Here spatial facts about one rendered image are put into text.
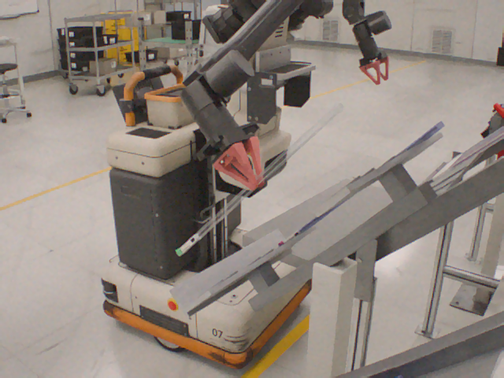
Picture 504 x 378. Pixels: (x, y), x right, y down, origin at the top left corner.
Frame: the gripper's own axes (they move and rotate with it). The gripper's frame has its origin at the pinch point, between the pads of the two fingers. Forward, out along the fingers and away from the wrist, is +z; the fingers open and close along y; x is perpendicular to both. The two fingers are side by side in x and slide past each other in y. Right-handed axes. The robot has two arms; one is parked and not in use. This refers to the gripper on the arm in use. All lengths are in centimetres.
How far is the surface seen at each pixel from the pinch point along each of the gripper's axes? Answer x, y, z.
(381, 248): 15.9, 39.4, 22.9
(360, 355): 37, 35, 44
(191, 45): 132, 154, -124
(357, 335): 35, 36, 39
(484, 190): -13.0, 41.3, 23.9
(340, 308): 7.8, 8.6, 25.8
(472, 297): 68, 145, 73
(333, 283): 5.1, 7.7, 21.1
